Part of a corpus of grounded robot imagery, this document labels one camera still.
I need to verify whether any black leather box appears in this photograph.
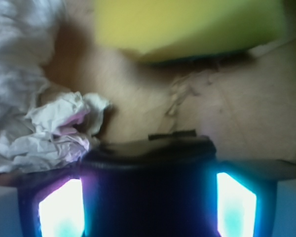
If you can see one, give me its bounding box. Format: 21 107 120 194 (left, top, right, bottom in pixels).
79 131 219 237

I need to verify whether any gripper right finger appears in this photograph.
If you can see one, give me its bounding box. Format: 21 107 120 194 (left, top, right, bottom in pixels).
216 161 277 237

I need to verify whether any crumpled white paper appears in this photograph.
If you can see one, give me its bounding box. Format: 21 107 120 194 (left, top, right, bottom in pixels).
0 0 111 173

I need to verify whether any brown paper bag bin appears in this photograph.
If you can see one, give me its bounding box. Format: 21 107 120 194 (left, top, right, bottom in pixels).
40 22 296 168

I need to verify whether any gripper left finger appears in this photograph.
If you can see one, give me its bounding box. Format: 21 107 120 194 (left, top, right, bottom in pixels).
17 170 85 237

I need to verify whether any yellow sponge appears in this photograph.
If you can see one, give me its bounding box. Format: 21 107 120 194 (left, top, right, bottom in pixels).
94 0 286 64

